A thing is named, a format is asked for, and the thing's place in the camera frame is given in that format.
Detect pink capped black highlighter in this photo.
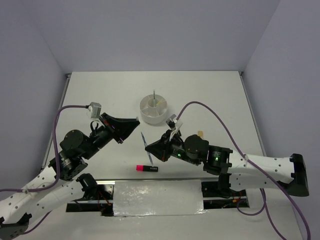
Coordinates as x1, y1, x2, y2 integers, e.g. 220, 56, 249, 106
136, 165, 159, 172

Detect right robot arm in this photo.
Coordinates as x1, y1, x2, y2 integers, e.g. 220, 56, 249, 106
145, 130, 309, 197

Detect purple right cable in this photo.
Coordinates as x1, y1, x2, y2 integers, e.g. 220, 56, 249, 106
176, 100, 312, 240

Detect purple cable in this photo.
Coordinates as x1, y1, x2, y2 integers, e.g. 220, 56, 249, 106
176, 100, 312, 240
0, 104, 92, 235

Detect silver foil taped panel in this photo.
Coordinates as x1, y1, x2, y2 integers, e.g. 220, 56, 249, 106
113, 179, 206, 217

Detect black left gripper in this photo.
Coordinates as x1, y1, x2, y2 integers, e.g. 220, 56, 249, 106
83, 112, 141, 159

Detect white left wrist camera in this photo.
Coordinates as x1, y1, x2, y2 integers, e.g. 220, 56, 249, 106
88, 102, 102, 119

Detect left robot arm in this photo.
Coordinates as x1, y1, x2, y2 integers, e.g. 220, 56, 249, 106
0, 113, 140, 240

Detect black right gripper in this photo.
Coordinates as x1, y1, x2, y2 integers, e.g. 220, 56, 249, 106
145, 128, 201, 166

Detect green clear pen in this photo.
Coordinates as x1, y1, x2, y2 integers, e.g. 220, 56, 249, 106
153, 89, 157, 106

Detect blue clear pen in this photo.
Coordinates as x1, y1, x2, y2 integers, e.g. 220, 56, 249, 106
140, 131, 154, 166

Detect white round compartment organizer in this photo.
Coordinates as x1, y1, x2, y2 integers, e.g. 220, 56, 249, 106
139, 94, 168, 125

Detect tan small eraser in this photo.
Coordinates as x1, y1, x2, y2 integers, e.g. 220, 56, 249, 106
197, 130, 203, 138

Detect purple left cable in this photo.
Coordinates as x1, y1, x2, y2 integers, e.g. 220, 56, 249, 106
0, 104, 92, 235

